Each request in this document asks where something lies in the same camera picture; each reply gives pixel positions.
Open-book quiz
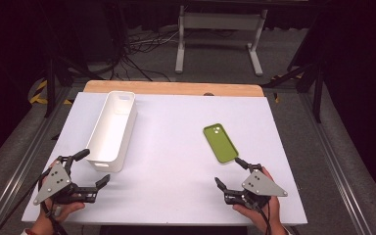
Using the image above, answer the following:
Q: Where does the person's right hand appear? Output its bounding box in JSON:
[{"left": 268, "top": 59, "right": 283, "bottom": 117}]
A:
[{"left": 232, "top": 165, "right": 282, "bottom": 235}]

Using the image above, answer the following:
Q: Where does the white plastic bin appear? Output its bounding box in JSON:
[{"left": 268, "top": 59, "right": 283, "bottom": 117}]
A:
[{"left": 85, "top": 90, "right": 138, "bottom": 173}]

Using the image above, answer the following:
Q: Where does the right hand-held gripper cable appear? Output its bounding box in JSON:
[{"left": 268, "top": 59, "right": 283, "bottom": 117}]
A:
[{"left": 254, "top": 202, "right": 272, "bottom": 235}]

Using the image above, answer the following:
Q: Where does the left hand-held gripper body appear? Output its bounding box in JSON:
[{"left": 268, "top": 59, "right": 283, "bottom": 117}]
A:
[{"left": 32, "top": 155, "right": 99, "bottom": 206}]

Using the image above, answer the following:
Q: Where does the person's left hand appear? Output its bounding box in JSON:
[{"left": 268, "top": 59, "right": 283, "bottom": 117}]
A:
[{"left": 32, "top": 160, "right": 86, "bottom": 235}]

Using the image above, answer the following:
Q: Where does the hand-held gripper cable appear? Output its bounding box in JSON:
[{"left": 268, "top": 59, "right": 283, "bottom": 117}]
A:
[
  {"left": 254, "top": 202, "right": 272, "bottom": 235},
  {"left": 0, "top": 167, "right": 69, "bottom": 235}
]

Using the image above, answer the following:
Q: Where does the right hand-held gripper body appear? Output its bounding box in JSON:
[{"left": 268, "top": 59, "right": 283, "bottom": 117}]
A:
[{"left": 222, "top": 164, "right": 289, "bottom": 211}]

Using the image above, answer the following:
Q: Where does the white table board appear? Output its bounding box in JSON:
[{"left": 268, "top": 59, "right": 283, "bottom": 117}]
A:
[{"left": 22, "top": 91, "right": 308, "bottom": 227}]

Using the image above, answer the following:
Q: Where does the wooden table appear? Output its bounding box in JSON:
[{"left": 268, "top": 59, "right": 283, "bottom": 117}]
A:
[{"left": 83, "top": 79, "right": 265, "bottom": 98}]

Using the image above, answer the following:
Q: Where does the green phone case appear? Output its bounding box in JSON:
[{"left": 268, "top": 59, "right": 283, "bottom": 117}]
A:
[{"left": 203, "top": 122, "right": 240, "bottom": 165}]

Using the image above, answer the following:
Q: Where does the aluminium floor rail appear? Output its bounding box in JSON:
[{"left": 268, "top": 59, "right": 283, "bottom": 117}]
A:
[
  {"left": 298, "top": 92, "right": 375, "bottom": 235},
  {"left": 0, "top": 86, "right": 75, "bottom": 235}
]

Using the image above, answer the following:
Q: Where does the left hand-held gripper cable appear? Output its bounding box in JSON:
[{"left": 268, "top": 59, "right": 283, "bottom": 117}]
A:
[{"left": 0, "top": 167, "right": 69, "bottom": 235}]

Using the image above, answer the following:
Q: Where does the white metal stand frame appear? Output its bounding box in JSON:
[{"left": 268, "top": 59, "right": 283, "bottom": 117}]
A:
[{"left": 174, "top": 4, "right": 268, "bottom": 77}]

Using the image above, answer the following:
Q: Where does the bundle of floor cables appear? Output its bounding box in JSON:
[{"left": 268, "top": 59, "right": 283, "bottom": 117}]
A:
[{"left": 87, "top": 28, "right": 180, "bottom": 82}]

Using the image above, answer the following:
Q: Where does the yellow black hazard tape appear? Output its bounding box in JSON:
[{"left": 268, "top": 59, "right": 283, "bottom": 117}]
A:
[{"left": 28, "top": 79, "right": 73, "bottom": 106}]

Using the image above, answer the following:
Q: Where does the black tripod stand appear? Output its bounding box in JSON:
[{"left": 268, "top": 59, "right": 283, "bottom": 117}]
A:
[
  {"left": 260, "top": 58, "right": 328, "bottom": 124},
  {"left": 42, "top": 55, "right": 106, "bottom": 119}
]

